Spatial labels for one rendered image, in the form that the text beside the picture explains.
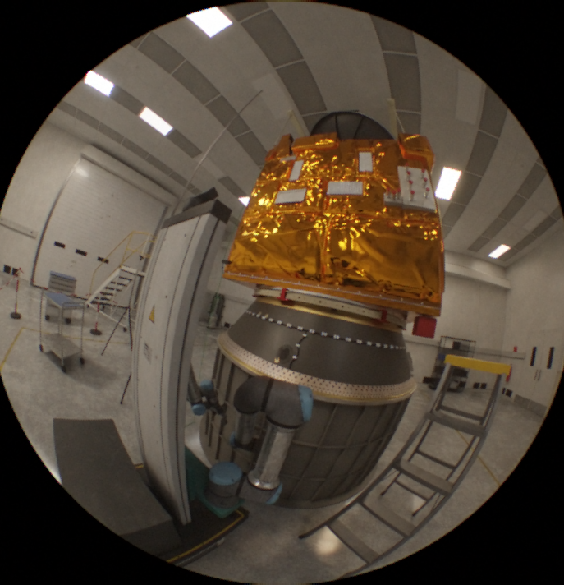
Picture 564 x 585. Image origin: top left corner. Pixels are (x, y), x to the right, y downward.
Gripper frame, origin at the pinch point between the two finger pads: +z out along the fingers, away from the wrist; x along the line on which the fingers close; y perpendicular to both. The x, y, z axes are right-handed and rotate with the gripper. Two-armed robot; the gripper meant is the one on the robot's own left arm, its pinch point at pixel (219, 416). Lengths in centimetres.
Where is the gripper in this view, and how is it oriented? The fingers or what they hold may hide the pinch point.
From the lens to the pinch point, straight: 135.5
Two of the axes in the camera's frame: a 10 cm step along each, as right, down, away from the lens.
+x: -8.0, 0.0, 6.0
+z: 1.1, 9.8, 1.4
